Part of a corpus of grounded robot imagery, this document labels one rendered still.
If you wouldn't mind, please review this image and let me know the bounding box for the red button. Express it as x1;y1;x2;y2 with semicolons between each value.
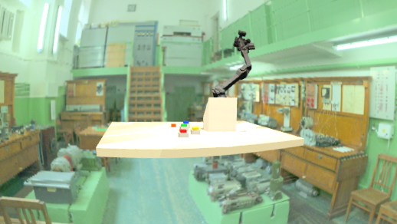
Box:
178;130;189;138

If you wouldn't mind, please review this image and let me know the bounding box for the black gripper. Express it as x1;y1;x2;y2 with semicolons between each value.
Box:
233;30;247;47

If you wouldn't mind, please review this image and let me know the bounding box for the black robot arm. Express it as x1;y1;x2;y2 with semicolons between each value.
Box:
212;38;255;97

